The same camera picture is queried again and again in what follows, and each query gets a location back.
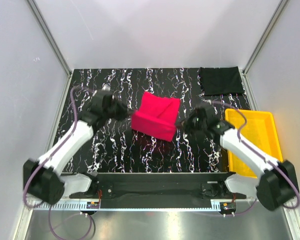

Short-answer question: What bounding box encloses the pink t shirt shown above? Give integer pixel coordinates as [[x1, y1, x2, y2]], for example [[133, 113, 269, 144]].
[[131, 91, 181, 142]]

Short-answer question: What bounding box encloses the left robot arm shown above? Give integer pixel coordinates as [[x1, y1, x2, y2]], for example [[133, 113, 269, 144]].
[[23, 88, 134, 205]]

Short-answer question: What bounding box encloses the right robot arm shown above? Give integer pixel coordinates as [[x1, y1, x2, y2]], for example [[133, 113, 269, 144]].
[[180, 104, 300, 211]]

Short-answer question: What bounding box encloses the folded black t shirt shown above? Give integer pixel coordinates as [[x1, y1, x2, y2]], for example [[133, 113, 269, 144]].
[[199, 66, 245, 96]]

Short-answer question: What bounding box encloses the yellow plastic bin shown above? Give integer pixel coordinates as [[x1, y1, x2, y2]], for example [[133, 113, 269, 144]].
[[224, 108, 284, 179]]

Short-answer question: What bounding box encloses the right connector block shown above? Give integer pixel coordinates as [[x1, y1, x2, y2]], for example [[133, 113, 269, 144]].
[[221, 201, 237, 212]]

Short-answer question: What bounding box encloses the connector block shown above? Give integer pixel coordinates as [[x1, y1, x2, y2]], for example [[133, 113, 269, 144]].
[[221, 201, 237, 212], [86, 201, 100, 209]]

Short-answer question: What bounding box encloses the left connector block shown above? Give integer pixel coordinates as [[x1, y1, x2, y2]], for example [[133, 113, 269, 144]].
[[86, 201, 100, 209]]

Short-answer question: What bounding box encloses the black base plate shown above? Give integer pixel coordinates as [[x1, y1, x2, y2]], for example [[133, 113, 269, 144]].
[[57, 172, 246, 205]]

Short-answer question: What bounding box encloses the slotted cable duct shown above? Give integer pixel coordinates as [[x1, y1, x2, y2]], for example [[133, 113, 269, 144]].
[[33, 199, 223, 211]]

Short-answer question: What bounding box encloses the left aluminium frame post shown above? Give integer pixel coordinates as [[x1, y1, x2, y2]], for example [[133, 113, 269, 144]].
[[25, 0, 72, 76]]

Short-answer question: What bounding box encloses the aluminium frame post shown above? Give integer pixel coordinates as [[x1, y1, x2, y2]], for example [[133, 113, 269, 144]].
[[25, 0, 72, 76], [242, 0, 290, 75]]

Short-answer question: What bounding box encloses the right aluminium frame post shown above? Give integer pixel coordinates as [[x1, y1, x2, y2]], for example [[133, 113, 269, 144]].
[[242, 0, 290, 75]]

